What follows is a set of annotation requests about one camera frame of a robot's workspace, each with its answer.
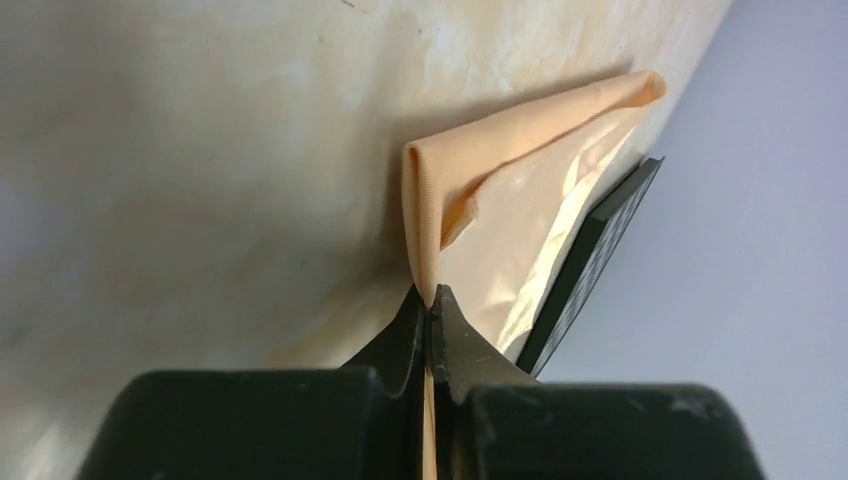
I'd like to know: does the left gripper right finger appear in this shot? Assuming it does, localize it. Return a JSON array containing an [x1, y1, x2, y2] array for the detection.
[[429, 285, 764, 479]]

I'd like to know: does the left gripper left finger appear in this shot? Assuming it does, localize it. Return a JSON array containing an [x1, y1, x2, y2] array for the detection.
[[78, 290, 424, 479]]

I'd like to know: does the orange cloth napkin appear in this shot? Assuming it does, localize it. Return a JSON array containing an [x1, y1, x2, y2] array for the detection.
[[400, 70, 667, 479]]

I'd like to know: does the black white checkerboard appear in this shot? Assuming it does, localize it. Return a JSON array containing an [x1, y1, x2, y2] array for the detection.
[[516, 158, 664, 377]]

